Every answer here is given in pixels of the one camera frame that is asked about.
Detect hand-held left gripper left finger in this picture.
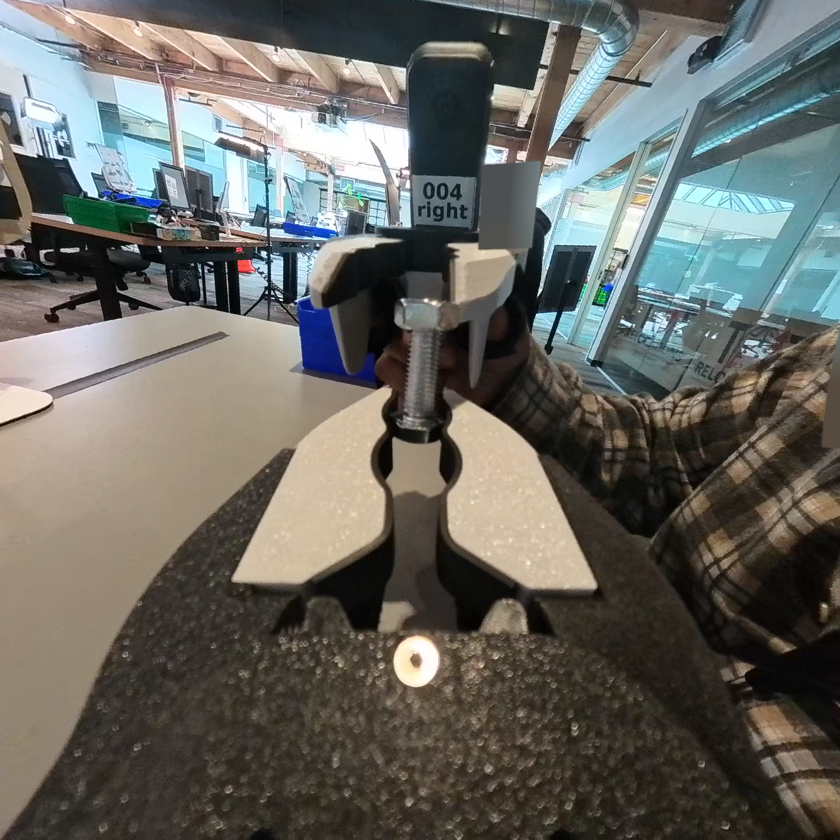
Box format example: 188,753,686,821
231,388,396,631

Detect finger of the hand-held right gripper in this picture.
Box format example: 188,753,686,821
448,239,522,389
308,233,416,376

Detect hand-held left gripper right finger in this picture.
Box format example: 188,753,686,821
438,400,599,631

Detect blue plastic bin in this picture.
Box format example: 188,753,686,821
295,295,378,395

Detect steel hex bolt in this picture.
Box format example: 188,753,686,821
395,297,455,427

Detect steel hex nut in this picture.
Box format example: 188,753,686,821
392,410,454,445

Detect person's right forearm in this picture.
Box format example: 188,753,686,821
489,325,840,840

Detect person's right hand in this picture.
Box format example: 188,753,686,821
374,305,536,409

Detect black display board on stand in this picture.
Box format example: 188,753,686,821
538,245,598,355

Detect black tripod light stand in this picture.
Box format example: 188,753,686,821
215,134,299,322

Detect black ceiling panel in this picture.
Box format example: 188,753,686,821
62,0,551,91

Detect black computer monitor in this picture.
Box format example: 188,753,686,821
185,167,217,221
157,164,191,214

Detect black office chair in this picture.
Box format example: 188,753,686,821
42,246,165,324

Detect wooden office desk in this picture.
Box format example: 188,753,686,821
29,213,263,316

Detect green plastic crate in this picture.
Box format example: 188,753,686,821
62,195,151,234

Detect white stand base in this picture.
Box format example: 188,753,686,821
0,384,55,427

